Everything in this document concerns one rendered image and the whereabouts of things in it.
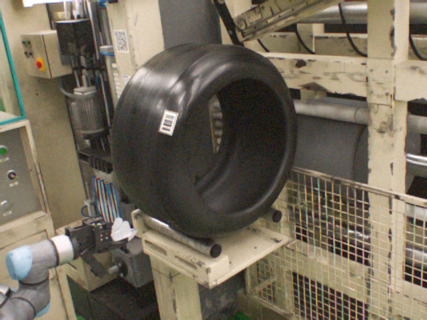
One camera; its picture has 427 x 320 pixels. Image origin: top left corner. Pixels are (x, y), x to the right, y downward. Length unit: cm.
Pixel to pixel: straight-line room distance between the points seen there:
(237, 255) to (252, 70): 62
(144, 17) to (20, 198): 82
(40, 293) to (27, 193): 73
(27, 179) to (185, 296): 76
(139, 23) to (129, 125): 40
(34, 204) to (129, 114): 74
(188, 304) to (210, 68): 105
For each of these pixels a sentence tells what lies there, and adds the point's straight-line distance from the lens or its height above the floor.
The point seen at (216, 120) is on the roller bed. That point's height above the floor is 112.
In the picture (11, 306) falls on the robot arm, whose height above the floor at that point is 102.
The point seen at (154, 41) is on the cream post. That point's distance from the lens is 176.
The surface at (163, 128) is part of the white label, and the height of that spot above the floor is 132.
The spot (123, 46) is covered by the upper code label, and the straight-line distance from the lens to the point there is 176.
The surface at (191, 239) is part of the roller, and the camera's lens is 163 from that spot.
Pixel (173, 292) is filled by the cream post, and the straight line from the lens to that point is 205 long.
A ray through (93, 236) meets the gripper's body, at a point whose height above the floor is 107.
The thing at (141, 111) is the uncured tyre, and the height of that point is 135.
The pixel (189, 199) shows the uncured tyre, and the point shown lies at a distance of 143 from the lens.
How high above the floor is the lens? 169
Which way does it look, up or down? 20 degrees down
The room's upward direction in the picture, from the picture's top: 6 degrees counter-clockwise
